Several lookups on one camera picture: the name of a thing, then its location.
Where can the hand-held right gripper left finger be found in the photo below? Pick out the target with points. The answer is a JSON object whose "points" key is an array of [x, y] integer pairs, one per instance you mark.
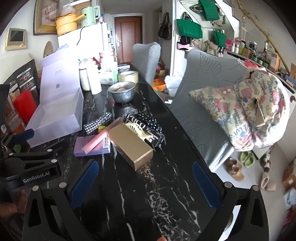
{"points": [[84, 183]]}

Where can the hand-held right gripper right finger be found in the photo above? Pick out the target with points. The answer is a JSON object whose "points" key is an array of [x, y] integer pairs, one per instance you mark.
{"points": [[205, 187]]}

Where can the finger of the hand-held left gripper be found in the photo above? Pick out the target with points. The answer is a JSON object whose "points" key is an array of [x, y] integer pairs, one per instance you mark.
{"points": [[34, 155], [23, 135]]}

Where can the small lavender box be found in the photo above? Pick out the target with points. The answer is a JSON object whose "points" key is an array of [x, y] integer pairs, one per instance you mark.
{"points": [[79, 143]]}

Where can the slim pink box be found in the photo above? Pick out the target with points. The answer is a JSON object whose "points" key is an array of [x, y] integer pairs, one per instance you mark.
{"points": [[97, 143]]}

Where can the black white gingham scrunchie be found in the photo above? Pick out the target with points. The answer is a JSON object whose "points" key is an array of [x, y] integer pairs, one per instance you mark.
{"points": [[92, 126]]}

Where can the yellow-green hair clip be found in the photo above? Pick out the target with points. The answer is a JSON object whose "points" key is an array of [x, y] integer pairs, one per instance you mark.
{"points": [[103, 128]]}

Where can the gold cardboard box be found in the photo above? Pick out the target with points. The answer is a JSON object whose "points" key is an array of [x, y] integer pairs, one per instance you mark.
{"points": [[129, 143]]}

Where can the pale lavender gift box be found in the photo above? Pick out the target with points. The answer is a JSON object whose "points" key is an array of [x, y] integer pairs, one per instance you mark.
{"points": [[57, 76]]}

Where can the black printed box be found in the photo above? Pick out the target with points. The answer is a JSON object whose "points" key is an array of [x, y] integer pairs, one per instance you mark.
{"points": [[156, 139]]}

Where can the cream hair claw clip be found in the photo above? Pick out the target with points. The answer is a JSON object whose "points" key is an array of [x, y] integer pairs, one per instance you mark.
{"points": [[136, 128]]}

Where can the black polka dot scrunchie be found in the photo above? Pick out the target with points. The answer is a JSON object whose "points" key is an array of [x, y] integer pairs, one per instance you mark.
{"points": [[150, 120]]}

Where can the person's left hand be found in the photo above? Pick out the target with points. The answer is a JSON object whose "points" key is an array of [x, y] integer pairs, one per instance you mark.
{"points": [[8, 207]]}

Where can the tan slipper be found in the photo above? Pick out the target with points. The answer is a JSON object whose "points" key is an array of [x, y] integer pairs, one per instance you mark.
{"points": [[232, 163], [236, 173]]}

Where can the green slipper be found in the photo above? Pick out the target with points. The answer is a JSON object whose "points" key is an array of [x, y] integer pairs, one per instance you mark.
{"points": [[251, 161], [243, 156]]}

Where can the black food bag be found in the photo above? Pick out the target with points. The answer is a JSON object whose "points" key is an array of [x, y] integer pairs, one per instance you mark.
{"points": [[23, 76]]}

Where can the beige fluffy slipper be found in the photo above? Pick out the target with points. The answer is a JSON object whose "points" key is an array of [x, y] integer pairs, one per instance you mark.
{"points": [[271, 187], [265, 180]]}

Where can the white jar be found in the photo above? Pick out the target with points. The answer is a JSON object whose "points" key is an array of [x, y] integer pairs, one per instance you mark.
{"points": [[84, 81]]}

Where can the floral cushion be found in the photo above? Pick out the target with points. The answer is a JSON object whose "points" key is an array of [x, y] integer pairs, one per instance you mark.
{"points": [[254, 115]]}

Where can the white bottle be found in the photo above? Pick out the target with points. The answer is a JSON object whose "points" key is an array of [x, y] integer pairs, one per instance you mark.
{"points": [[94, 83]]}

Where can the woven straw fan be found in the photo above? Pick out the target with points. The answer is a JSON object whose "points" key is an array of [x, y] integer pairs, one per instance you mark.
{"points": [[48, 48]]}

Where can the metal bowl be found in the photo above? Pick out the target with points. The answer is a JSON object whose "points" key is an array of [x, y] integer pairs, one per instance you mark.
{"points": [[121, 97]]}

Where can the grey patterned chair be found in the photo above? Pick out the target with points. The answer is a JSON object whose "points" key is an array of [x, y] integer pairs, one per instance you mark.
{"points": [[148, 60], [196, 92]]}

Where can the brown egg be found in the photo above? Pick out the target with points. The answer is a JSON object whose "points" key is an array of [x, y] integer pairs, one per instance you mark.
{"points": [[122, 89]]}

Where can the white and green box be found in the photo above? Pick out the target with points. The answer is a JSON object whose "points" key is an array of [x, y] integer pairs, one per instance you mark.
{"points": [[107, 78]]}

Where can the white plastic bag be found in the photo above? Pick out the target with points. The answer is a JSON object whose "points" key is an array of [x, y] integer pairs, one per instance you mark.
{"points": [[173, 83]]}

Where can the orange bag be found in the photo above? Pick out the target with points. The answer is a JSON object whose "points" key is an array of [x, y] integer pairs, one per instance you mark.
{"points": [[159, 84]]}

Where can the beige tape roll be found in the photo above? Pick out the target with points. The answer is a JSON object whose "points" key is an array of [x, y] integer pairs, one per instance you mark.
{"points": [[128, 78]]}

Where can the white fridge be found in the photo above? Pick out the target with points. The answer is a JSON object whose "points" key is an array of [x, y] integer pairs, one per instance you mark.
{"points": [[90, 39]]}

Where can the yellow pot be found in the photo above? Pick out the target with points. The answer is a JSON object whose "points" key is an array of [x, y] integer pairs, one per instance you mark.
{"points": [[66, 25]]}

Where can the framed picture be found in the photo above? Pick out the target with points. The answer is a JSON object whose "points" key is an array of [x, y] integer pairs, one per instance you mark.
{"points": [[45, 16]]}

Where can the pink cloth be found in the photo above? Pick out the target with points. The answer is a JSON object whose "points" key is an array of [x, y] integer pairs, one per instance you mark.
{"points": [[251, 63]]}

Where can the clear plastic bag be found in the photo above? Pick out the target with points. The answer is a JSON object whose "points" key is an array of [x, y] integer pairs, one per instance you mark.
{"points": [[68, 9]]}

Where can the green kettle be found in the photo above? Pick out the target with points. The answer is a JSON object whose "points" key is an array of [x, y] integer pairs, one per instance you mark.
{"points": [[89, 17]]}

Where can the cream tote bag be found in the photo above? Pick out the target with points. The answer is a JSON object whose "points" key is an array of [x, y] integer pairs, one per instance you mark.
{"points": [[211, 48]]}

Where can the pink bow bag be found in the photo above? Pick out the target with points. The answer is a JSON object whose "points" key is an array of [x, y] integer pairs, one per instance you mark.
{"points": [[185, 46]]}

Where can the brown door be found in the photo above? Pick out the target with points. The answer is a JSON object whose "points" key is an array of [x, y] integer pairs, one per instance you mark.
{"points": [[128, 37]]}

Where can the row of small bottles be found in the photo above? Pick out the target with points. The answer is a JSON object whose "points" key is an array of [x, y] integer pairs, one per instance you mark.
{"points": [[254, 49]]}

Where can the green tote bag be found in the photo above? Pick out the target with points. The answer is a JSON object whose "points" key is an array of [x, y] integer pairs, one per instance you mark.
{"points": [[189, 29]]}

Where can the dark handbag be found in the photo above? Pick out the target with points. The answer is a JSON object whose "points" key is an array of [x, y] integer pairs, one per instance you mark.
{"points": [[164, 30]]}

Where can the wall intercom panel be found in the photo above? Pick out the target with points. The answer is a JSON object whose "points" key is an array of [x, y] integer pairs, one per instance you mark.
{"points": [[16, 37]]}

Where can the white wall shelf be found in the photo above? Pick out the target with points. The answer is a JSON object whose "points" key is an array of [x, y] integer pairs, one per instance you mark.
{"points": [[233, 53]]}

